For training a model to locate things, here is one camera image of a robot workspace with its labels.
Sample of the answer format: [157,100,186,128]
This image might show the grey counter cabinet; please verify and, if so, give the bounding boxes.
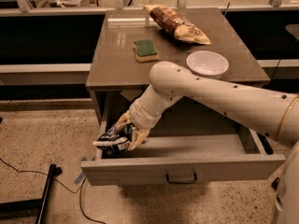
[86,7,269,119]

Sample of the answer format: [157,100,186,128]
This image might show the green yellow sponge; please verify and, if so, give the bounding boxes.
[133,39,159,63]

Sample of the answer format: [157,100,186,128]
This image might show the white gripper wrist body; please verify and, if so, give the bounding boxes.
[129,99,161,129]

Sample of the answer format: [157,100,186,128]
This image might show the white paper tag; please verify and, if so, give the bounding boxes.
[121,90,143,102]

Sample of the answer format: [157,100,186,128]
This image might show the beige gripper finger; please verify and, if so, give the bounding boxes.
[128,125,150,151]
[115,111,132,133]

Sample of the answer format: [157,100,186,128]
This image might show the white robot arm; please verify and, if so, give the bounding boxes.
[116,62,299,224]

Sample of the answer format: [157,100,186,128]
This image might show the black floor cable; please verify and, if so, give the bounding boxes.
[0,157,107,224]

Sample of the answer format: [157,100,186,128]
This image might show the open grey top drawer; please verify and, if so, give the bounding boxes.
[80,89,287,187]

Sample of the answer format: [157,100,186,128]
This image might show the white bowl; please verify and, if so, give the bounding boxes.
[186,51,229,79]

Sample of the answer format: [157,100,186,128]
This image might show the black floor stand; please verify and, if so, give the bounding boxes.
[0,164,62,224]

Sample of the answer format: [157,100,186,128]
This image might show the blue floor tape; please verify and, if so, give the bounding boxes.
[74,156,95,185]

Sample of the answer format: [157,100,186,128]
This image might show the brown chip bag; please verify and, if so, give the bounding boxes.
[144,5,211,45]

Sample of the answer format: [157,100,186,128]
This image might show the black drawer handle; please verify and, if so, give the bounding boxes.
[165,173,197,185]

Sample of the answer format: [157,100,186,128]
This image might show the black caster leg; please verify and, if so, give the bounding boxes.
[271,177,279,190]

